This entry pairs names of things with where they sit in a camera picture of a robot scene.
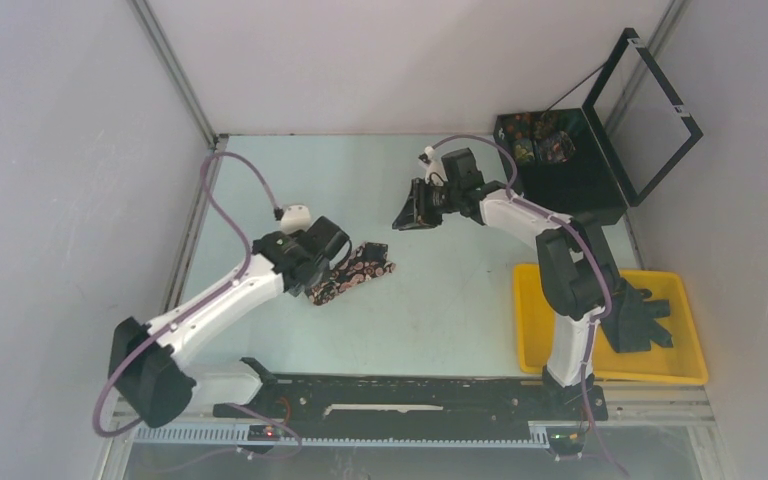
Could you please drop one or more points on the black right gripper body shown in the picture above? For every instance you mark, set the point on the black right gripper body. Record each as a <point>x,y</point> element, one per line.
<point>446,198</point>

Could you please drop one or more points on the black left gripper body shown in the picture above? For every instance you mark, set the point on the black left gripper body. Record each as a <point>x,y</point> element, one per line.
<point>315,280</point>

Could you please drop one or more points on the dark green tie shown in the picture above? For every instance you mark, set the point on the dark green tie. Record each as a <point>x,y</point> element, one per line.
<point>632,326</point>

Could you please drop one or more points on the rolled colourful tie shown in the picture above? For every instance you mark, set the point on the rolled colourful tie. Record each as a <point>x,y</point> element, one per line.
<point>557,148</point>

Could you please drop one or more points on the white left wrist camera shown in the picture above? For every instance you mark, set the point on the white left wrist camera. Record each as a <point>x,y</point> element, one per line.
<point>293,218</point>

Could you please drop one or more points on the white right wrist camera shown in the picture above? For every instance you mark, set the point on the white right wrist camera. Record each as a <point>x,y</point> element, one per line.
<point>434,173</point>

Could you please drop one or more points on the white cable duct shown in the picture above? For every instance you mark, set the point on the white cable duct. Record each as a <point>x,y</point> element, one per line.
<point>242,434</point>

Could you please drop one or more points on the rolled patterned tie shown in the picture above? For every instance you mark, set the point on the rolled patterned tie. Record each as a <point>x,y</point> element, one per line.
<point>524,152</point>

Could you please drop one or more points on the black storage box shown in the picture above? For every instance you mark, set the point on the black storage box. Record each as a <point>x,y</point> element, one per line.
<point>584,184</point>

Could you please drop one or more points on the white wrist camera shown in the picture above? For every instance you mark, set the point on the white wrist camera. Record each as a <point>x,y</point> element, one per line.
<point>293,218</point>
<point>434,173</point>

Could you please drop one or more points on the yellow plastic tray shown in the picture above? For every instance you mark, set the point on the yellow plastic tray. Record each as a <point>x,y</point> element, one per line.
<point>682,364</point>

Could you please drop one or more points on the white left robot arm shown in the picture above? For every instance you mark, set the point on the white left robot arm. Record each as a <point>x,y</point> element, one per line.
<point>152,364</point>

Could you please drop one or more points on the black framed box lid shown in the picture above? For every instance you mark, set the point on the black framed box lid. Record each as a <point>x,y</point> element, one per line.
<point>641,124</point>

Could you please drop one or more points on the rolled dark tie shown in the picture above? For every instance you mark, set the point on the rolled dark tie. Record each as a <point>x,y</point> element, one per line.
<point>546,124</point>

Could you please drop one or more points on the floral rose pattern tie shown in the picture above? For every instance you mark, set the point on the floral rose pattern tie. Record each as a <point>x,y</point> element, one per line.
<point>366,262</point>

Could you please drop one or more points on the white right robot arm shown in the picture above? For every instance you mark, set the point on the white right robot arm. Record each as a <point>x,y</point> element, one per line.
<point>577,270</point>

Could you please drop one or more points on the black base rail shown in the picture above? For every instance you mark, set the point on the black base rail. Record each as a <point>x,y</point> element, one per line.
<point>416,407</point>

